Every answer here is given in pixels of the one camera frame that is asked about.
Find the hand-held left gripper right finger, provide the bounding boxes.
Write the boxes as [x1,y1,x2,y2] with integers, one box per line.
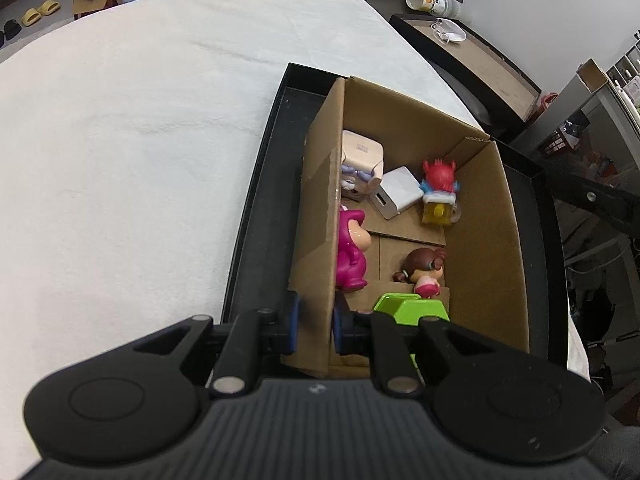
[332,306,501,397]

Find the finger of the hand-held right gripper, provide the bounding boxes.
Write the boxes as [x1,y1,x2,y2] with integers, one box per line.
[544,156,640,242]

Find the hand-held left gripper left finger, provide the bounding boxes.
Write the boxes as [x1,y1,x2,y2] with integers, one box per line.
[131,292,302,400]

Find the green box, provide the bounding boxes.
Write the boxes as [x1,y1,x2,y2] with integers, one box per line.
[373,292,452,386]

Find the pink toy figure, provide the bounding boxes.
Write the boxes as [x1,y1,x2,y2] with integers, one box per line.
[334,205,372,294]

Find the brown-haired doll figure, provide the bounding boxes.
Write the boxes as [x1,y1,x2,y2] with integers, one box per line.
[392,246,448,299]

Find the black tray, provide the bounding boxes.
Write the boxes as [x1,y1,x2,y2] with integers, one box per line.
[221,62,572,376]

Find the white charger block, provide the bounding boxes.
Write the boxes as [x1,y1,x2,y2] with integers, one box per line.
[369,165,427,220]

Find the red figure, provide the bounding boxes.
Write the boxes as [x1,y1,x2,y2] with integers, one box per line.
[418,157,462,229]

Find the red white printed item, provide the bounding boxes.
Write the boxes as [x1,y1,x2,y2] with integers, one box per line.
[541,125,582,157]

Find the tall narrow cardboard box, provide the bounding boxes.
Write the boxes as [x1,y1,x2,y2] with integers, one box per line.
[576,58,615,95]

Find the black side table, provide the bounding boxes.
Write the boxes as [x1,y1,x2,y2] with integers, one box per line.
[389,12,544,142]

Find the lavender toy figure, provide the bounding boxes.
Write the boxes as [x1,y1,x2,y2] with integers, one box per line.
[341,130,385,202]

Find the white face mask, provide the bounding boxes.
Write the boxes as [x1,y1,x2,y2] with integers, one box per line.
[430,17,469,44]

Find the person's grey trousers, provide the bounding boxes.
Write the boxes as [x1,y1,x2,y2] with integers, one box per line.
[597,417,640,480]

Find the white paper cup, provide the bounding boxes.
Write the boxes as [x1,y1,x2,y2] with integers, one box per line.
[404,0,465,18]

